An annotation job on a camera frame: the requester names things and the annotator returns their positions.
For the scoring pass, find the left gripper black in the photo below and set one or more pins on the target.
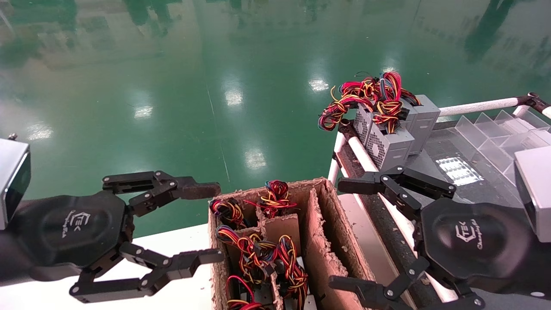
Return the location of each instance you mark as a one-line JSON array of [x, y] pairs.
[[73, 228]]

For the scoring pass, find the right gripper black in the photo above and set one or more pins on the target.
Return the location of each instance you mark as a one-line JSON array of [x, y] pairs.
[[473, 245]]

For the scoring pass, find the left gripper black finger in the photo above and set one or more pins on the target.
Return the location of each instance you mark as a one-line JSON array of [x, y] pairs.
[[193, 189]]

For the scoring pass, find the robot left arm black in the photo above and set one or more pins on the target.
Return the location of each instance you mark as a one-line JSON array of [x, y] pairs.
[[13, 262]]

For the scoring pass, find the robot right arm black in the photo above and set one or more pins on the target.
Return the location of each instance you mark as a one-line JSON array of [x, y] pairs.
[[546, 267]]

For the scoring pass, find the brown cardboard box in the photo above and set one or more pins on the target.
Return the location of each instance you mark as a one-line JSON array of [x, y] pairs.
[[340, 215]]

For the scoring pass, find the long corrugated cardboard divider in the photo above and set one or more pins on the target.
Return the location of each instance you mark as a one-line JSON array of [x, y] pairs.
[[318, 258]]

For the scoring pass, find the short cardboard cross divider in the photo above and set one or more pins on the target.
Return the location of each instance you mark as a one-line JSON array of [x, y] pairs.
[[282, 232]]

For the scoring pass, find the clear acrylic divider tray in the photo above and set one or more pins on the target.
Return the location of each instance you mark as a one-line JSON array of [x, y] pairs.
[[490, 133]]

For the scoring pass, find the white foam wrapped pipe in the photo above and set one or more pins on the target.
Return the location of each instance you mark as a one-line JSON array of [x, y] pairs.
[[478, 105]]

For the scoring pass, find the black pipe joint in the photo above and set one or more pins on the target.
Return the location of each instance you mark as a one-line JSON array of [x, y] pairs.
[[533, 101]]

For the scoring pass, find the white pipe end stub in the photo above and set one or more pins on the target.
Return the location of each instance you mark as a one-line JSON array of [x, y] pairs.
[[546, 112]]

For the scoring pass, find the black textured edge rail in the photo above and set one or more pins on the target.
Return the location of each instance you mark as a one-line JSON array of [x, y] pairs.
[[387, 232]]

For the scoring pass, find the short white frame pipe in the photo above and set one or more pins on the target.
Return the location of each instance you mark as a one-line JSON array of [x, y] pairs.
[[333, 172]]

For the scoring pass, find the long white frame pipe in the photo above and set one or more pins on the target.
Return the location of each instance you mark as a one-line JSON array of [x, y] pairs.
[[363, 157]]

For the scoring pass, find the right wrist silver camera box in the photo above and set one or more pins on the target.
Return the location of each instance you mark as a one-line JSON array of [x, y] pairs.
[[536, 193]]

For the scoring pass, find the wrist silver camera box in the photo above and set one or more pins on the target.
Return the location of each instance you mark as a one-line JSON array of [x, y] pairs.
[[10, 181], [536, 193]]

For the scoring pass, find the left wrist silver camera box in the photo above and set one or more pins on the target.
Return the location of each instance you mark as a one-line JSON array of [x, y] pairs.
[[10, 181]]

